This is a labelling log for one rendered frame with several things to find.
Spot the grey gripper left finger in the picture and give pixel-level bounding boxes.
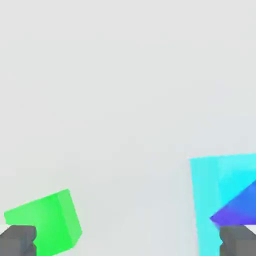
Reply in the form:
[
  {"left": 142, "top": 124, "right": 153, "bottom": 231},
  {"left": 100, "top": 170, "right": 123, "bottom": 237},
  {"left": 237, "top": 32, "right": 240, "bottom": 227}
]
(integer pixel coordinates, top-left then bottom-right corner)
[{"left": 0, "top": 224, "right": 38, "bottom": 256}]

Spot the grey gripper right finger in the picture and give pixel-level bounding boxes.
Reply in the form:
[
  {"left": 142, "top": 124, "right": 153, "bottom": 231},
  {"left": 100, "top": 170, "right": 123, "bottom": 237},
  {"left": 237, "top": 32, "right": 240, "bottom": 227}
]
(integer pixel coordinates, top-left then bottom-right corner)
[{"left": 219, "top": 224, "right": 256, "bottom": 256}]

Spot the small green cube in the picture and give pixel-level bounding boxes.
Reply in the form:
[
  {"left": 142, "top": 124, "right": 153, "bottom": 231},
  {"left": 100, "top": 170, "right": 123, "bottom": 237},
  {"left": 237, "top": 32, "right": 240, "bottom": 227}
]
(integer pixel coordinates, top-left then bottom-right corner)
[{"left": 3, "top": 188, "right": 83, "bottom": 256}]

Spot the small blue cube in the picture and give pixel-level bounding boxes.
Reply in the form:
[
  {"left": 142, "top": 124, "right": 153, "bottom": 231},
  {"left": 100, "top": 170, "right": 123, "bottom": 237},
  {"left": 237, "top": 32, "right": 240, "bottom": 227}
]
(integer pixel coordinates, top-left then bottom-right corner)
[{"left": 209, "top": 179, "right": 256, "bottom": 228}]

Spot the large cyan box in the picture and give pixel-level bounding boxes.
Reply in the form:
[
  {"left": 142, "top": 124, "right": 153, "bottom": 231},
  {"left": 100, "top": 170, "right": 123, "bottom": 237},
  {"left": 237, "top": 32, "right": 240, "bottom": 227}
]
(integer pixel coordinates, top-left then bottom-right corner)
[{"left": 188, "top": 153, "right": 256, "bottom": 256}]

